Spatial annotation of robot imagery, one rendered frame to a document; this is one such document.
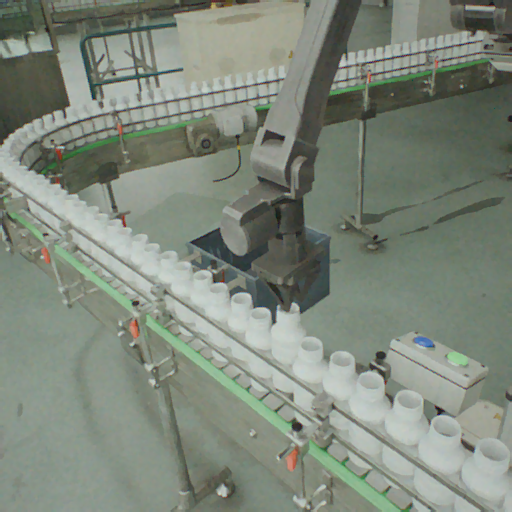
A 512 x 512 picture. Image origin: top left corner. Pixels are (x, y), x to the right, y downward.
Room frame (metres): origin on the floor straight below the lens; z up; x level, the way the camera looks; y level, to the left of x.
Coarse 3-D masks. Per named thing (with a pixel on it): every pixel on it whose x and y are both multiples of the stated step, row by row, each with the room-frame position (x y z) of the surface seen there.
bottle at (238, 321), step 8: (240, 296) 0.77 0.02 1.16; (248, 296) 0.76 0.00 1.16; (232, 304) 0.75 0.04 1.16; (240, 304) 0.74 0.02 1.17; (248, 304) 0.74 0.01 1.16; (232, 312) 0.77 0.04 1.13; (240, 312) 0.74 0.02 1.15; (248, 312) 0.74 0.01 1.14; (232, 320) 0.74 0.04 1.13; (240, 320) 0.73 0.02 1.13; (248, 320) 0.73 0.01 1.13; (232, 328) 0.73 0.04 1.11; (240, 328) 0.73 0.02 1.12; (248, 328) 0.72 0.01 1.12; (240, 336) 0.73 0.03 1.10; (232, 344) 0.74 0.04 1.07; (232, 352) 0.75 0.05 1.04; (240, 352) 0.73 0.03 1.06; (240, 360) 0.73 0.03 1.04; (248, 368) 0.72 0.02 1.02
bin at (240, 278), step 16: (192, 240) 1.37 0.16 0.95; (208, 240) 1.41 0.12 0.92; (224, 240) 1.45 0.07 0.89; (320, 240) 1.29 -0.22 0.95; (192, 256) 1.31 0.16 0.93; (208, 256) 1.28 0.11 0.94; (224, 256) 1.45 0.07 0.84; (240, 256) 1.49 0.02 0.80; (256, 256) 1.53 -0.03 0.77; (320, 256) 1.29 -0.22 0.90; (240, 272) 1.17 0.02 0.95; (256, 272) 1.48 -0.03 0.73; (320, 272) 1.29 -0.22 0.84; (240, 288) 1.18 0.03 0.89; (256, 288) 1.13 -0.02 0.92; (320, 288) 1.29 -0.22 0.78; (256, 304) 1.13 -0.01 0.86; (272, 304) 1.16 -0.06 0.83; (304, 304) 1.25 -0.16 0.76; (272, 320) 1.16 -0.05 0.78
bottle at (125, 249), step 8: (120, 232) 1.07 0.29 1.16; (128, 232) 1.08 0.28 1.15; (120, 240) 1.05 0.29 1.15; (128, 240) 1.05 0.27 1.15; (120, 248) 1.05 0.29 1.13; (128, 248) 1.04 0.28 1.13; (120, 256) 1.04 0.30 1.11; (128, 256) 1.03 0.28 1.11; (120, 264) 1.04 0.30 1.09; (128, 272) 1.03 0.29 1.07; (128, 280) 1.04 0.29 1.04; (128, 288) 1.04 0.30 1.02
